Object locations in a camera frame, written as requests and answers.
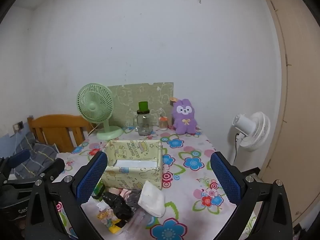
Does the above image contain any white standing fan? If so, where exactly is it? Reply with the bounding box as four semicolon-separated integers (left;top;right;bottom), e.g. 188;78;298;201
231;112;271;152

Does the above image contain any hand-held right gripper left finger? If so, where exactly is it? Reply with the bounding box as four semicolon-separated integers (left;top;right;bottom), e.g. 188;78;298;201
25;151;108;240

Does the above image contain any grey knitted scrunchie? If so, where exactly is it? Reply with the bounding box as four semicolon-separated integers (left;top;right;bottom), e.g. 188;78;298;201
126;189;143;210

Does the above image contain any green desk fan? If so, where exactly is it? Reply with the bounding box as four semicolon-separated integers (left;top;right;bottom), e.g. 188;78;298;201
76;83;123;140

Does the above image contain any pink packet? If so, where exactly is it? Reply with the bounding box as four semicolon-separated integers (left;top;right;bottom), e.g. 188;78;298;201
121;209;152;233

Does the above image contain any white towel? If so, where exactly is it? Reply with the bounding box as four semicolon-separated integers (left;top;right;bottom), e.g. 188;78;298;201
137;180;166;217

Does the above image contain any pale yellow fabric storage box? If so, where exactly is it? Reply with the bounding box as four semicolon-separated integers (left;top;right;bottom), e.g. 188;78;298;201
101;140;163;190

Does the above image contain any wooden bed headboard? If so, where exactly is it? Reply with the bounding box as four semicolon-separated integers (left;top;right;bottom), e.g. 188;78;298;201
27;114;94;153

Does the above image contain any black plastic bag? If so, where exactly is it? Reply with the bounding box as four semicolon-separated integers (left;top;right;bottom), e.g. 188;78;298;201
102;191;134;222

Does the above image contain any grey plaid pillow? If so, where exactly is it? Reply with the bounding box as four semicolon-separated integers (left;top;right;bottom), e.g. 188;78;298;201
11;131;59;178

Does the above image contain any white fan cable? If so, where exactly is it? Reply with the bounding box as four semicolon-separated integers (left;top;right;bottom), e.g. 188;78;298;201
86;124;98;137

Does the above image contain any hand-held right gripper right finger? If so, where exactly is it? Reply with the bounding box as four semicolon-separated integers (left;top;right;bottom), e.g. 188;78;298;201
210;151;293;240

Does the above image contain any green packet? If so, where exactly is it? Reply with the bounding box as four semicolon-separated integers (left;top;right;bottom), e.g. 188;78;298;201
91;180;106;202

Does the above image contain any pink cloth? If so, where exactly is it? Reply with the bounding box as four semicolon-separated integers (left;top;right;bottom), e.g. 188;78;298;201
107;187;130;196

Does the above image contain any black fan cable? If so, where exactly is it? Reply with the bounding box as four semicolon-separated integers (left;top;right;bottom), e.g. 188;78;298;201
234;132;241;164

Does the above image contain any beige door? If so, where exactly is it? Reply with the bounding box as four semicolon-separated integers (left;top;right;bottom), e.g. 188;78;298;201
261;0;320;227

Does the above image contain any floral tablecloth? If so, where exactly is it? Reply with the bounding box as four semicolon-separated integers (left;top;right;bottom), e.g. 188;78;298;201
54;125;258;240

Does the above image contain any glass mug with green lid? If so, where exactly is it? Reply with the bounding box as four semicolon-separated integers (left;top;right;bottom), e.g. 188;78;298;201
136;101;152;136

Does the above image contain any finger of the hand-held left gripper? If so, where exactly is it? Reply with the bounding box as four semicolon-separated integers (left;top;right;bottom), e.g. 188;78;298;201
0;149;32;178
37;158;66;183

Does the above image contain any green printed board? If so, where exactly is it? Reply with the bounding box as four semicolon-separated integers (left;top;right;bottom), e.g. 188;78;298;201
107;82;174;128

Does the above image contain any purple plush bunny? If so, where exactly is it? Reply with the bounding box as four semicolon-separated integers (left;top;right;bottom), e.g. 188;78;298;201
169;96;198;134

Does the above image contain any yellow cartoon packet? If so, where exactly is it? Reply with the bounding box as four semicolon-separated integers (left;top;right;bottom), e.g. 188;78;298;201
97;209;123;234

